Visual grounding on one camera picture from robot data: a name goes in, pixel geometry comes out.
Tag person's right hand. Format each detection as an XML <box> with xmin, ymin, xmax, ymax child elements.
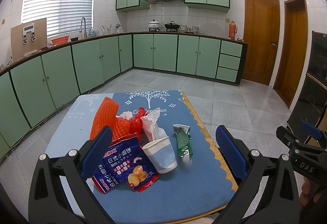
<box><xmin>299</xmin><ymin>179</ymin><xmax>312</xmax><ymax>210</ymax></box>

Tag blue biscuit snack bag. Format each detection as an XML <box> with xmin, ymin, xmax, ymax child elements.
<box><xmin>92</xmin><ymin>134</ymin><xmax>160</xmax><ymax>194</ymax></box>

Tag white cooking pot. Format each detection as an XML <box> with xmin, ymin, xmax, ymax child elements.
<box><xmin>148</xmin><ymin>19</ymin><xmax>160</xmax><ymax>31</ymax></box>

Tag chrome kitchen faucet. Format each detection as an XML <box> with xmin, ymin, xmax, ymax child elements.
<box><xmin>79</xmin><ymin>17</ymin><xmax>87</xmax><ymax>39</ymax></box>

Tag blue white paper cup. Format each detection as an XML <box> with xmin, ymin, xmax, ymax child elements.
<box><xmin>142</xmin><ymin>136</ymin><xmax>178</xmax><ymax>174</ymax></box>

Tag orange foam fruit net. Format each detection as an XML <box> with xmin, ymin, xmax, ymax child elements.
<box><xmin>89</xmin><ymin>97</ymin><xmax>135</xmax><ymax>142</ymax></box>

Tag red plastic basin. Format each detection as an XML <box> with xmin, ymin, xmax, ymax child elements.
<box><xmin>51</xmin><ymin>36</ymin><xmax>69</xmax><ymax>45</ymax></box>

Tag green lower kitchen cabinets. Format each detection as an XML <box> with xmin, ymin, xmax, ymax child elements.
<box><xmin>1</xmin><ymin>32</ymin><xmax>248</xmax><ymax>155</ymax></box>

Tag wooden door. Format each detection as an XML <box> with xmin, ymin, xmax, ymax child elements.
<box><xmin>273</xmin><ymin>0</ymin><xmax>308</xmax><ymax>107</ymax></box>
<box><xmin>242</xmin><ymin>0</ymin><xmax>280</xmax><ymax>85</ymax></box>

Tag red plastic bag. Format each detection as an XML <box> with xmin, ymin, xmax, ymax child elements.
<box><xmin>129</xmin><ymin>107</ymin><xmax>146</xmax><ymax>143</ymax></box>

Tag blue patterned table mat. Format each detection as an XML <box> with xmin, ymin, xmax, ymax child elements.
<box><xmin>45</xmin><ymin>90</ymin><xmax>237</xmax><ymax>223</ymax></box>

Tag brown cardboard box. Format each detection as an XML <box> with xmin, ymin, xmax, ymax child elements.
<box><xmin>11</xmin><ymin>18</ymin><xmax>48</xmax><ymax>62</ymax></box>

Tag black glass cabinet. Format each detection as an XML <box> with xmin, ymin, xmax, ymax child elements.
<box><xmin>287</xmin><ymin>31</ymin><xmax>326</xmax><ymax>143</ymax></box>

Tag green milk carton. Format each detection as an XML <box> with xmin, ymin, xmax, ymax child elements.
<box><xmin>173</xmin><ymin>124</ymin><xmax>193</xmax><ymax>166</ymax></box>

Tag orange thermos flask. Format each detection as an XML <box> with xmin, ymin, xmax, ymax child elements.
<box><xmin>228</xmin><ymin>20</ymin><xmax>238</xmax><ymax>40</ymax></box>

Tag white tissue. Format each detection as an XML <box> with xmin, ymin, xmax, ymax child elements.
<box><xmin>119</xmin><ymin>107</ymin><xmax>169</xmax><ymax>142</ymax></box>

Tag black wok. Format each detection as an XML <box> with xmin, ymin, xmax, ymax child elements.
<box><xmin>165</xmin><ymin>21</ymin><xmax>180</xmax><ymax>32</ymax></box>

